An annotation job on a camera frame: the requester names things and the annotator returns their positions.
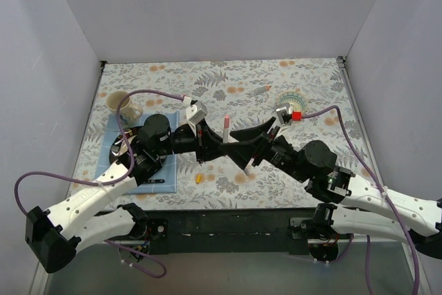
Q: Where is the yellow patterned bowl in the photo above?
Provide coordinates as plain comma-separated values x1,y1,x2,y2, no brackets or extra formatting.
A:
277,91,308,113

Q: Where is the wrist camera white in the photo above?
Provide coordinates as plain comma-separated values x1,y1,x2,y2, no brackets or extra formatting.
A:
276,103,302,126
186,101,208,125

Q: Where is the aluminium frame rail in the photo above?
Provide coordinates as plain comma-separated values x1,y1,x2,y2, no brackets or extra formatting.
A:
307,234,429,294

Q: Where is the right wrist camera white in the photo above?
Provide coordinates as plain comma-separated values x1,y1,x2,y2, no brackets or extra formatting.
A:
276,103,302,126

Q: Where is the white pink marker pen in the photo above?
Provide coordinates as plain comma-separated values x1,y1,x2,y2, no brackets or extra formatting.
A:
222,115,230,144

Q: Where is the beige ceramic mug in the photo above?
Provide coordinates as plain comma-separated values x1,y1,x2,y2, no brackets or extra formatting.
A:
106,91,143,127

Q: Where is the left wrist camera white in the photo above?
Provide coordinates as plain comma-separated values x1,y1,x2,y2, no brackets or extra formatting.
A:
186,101,208,125

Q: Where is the purple cable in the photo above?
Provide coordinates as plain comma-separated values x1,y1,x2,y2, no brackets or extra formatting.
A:
310,234,372,295
106,239,168,278
293,105,422,295
13,89,193,220

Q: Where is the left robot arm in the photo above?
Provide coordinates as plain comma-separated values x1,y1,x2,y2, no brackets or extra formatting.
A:
25,114,229,274

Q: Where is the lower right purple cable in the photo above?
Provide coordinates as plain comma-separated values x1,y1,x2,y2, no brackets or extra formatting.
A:
310,234,372,295

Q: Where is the floral tablecloth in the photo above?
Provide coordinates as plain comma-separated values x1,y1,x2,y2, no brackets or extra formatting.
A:
69,58,374,210

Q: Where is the blue checked cloth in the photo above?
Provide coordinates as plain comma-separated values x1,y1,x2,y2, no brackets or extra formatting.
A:
94,114,177,195

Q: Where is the grey orange marker pen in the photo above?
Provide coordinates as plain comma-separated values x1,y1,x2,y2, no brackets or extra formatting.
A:
250,85,271,97

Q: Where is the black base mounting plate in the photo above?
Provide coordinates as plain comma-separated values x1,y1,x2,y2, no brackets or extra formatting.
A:
146,208,349,255

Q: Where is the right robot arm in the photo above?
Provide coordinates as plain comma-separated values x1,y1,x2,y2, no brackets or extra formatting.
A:
219,120,441,259

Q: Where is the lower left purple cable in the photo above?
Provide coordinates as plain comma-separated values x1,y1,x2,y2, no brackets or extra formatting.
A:
106,239,168,278

